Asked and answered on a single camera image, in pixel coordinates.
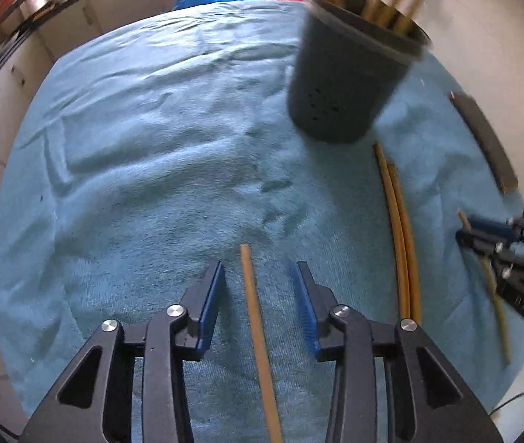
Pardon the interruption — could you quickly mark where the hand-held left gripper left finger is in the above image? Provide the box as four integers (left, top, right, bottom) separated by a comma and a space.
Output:
20, 261, 224, 443

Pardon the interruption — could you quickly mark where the single thin brown chopstick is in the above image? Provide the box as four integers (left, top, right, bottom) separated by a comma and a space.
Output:
456, 209, 511, 364

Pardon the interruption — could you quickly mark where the black cable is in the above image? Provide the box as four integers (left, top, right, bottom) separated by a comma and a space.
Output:
489, 377, 524, 415

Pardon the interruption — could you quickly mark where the blue ribbed table cloth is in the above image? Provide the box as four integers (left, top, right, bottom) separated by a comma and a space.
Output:
0, 0, 524, 443

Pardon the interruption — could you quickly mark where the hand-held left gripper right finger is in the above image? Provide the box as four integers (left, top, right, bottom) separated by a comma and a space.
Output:
293, 262, 503, 443

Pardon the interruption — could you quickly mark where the dark grey utensil holder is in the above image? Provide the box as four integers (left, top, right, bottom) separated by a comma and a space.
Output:
287, 0, 431, 145

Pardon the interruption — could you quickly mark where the black kitchen countertop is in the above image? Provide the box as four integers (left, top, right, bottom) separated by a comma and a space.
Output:
0, 0, 161, 116

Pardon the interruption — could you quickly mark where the single light wooden chopstick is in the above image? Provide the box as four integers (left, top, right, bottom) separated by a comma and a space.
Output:
240, 244, 284, 443

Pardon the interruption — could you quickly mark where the dark grey flat bar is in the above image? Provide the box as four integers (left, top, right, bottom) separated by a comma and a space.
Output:
449, 91, 519, 195

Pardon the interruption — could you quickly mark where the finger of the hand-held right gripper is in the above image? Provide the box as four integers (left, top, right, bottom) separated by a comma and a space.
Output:
467, 214, 524, 243
456, 230, 511, 265

